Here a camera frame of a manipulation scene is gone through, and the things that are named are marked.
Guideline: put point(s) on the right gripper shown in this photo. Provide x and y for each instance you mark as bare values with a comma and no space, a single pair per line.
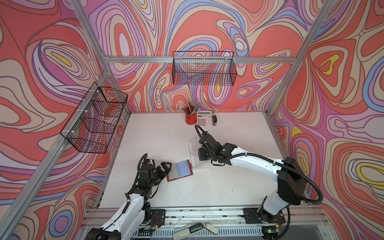
202,155

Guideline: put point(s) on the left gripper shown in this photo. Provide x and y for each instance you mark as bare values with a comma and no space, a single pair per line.
162,173

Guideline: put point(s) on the red leather card holder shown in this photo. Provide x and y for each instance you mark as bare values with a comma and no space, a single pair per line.
180,170

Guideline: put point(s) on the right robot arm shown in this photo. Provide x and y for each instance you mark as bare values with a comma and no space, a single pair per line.
293,186

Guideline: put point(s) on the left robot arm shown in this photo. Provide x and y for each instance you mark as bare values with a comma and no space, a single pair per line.
136,210

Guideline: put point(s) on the black stapler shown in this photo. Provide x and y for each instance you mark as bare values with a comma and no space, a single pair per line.
214,119

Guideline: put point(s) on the white pink calculator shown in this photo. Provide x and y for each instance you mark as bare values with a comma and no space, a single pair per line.
205,118

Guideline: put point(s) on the red pen cup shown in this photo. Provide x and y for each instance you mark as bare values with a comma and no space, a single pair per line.
190,117

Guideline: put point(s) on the grey handheld device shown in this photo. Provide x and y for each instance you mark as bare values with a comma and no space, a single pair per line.
194,229

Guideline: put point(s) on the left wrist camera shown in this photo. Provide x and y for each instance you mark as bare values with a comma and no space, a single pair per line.
146,164

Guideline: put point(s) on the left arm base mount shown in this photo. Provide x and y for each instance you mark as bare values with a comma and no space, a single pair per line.
157,218

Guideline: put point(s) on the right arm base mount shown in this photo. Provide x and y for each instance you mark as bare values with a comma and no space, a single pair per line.
256,216

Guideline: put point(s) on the back wire basket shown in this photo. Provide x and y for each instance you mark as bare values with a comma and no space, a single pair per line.
208,68

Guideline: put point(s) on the wire basket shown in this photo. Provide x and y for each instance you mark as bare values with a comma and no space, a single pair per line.
91,127
208,68

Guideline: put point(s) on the left wire basket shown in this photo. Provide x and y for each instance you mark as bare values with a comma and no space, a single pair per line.
91,127

